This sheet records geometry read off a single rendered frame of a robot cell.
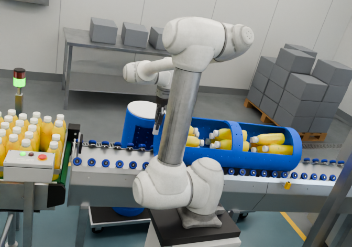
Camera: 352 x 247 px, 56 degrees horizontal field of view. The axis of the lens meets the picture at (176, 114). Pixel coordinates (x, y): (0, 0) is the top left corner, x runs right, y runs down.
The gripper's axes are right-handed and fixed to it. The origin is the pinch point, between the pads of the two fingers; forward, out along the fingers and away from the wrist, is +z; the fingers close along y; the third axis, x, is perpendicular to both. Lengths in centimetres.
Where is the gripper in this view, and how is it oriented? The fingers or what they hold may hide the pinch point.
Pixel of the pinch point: (156, 128)
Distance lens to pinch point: 185.2
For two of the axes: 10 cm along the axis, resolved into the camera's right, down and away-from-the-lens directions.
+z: -2.2, 8.8, 4.1
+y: 2.1, 4.6, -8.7
